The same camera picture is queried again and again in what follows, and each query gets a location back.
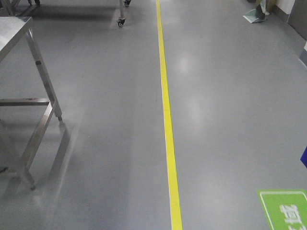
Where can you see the grey dustpan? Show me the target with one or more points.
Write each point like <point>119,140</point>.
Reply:
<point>256,15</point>

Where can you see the green floor sign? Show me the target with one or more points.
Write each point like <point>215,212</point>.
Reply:
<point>285,209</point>

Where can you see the caster wheel of cart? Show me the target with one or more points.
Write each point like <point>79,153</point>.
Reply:
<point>120,22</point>

